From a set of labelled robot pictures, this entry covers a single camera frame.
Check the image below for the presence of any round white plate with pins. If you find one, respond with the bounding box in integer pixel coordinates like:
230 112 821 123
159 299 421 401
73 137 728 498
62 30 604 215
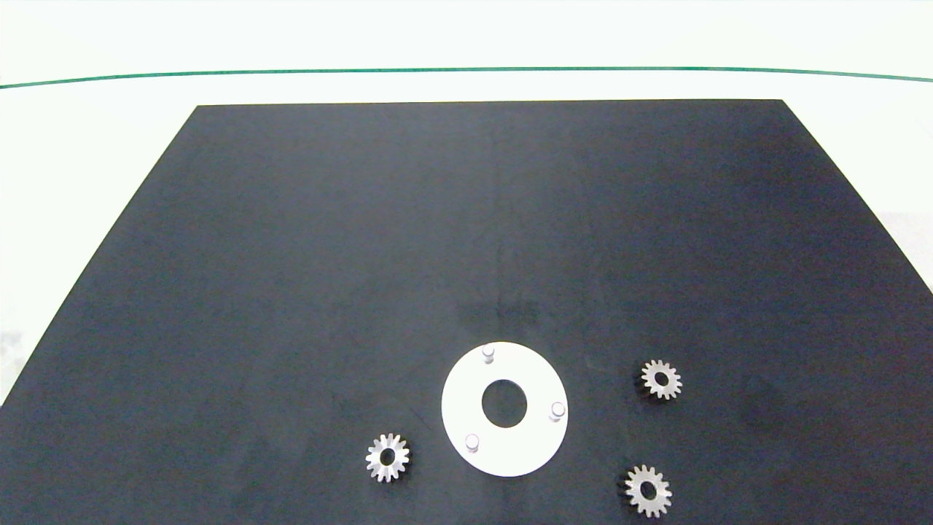
441 341 569 478

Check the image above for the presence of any dark rectangular work mat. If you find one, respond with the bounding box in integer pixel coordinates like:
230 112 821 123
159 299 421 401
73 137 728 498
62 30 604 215
0 98 933 525

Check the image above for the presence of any small steel spur gear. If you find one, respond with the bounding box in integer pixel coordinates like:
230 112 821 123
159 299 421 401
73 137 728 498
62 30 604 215
365 433 411 483
640 359 684 401
625 464 674 519

